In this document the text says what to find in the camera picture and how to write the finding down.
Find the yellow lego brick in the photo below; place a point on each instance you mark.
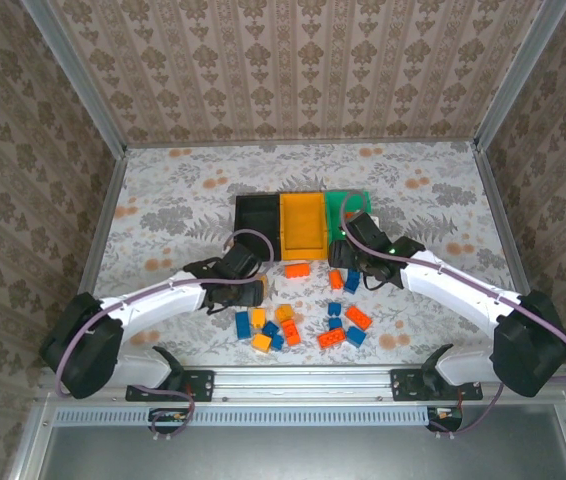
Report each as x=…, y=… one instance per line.
x=283, y=313
x=261, y=342
x=265, y=285
x=258, y=317

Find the small blue lego brick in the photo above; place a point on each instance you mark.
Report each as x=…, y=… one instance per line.
x=334, y=308
x=335, y=323

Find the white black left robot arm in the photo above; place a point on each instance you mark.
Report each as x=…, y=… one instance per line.
x=163, y=300

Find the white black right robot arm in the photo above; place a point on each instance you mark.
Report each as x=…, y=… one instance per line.
x=443, y=285

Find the yellow plastic bin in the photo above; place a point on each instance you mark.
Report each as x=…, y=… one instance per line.
x=303, y=225

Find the green plastic bin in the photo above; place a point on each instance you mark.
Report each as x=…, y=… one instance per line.
x=335, y=205

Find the black plastic bin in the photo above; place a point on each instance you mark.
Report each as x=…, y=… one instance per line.
x=258, y=220

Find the grey metal sheet panel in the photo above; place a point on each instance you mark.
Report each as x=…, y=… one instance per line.
x=313, y=455

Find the aluminium front frame rail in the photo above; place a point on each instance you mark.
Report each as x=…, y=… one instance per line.
x=303, y=382

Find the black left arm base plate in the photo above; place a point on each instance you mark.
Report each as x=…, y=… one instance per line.
x=203, y=385

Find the aluminium table back rail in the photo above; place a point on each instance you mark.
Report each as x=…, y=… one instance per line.
x=303, y=144

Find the aluminium table side rail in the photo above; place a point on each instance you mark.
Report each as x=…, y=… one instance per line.
x=104, y=220
x=502, y=220

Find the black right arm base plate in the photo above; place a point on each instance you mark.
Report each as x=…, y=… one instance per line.
x=405, y=385

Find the aluminium frame post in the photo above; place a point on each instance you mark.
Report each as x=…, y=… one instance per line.
x=523, y=75
x=75, y=75

